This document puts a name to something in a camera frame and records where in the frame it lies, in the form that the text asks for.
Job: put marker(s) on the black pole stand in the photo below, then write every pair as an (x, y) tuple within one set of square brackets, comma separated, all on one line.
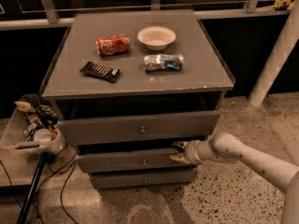
[(33, 186)]

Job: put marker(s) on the white diagonal support column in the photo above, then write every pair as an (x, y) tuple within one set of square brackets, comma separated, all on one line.
[(283, 47)]

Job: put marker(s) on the black striped snack bar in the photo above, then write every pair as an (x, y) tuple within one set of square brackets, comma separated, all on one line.
[(106, 73)]

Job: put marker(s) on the silver blue snack bag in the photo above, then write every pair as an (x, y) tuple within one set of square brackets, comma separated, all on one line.
[(163, 62)]

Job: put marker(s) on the grey drawer cabinet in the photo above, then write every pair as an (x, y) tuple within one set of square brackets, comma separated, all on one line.
[(200, 85)]

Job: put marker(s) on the white paper bowl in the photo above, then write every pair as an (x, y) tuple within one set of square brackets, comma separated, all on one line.
[(156, 37)]

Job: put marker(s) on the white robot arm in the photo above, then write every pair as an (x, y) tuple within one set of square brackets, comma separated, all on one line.
[(225, 147)]

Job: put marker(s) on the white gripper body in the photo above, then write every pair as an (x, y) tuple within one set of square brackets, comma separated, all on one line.
[(193, 152)]

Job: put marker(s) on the grey top drawer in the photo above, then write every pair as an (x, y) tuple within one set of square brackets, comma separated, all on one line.
[(137, 128)]

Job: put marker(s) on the yellow object on ledge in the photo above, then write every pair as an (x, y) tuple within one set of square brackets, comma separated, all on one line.
[(282, 4)]

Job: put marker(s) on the crushed orange soda can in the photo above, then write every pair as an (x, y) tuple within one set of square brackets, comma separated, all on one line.
[(114, 44)]

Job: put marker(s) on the grey metal railing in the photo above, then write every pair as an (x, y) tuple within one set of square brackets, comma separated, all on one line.
[(35, 14)]

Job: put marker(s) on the clear plastic trash bin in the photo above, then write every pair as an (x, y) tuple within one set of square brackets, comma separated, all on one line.
[(33, 128)]

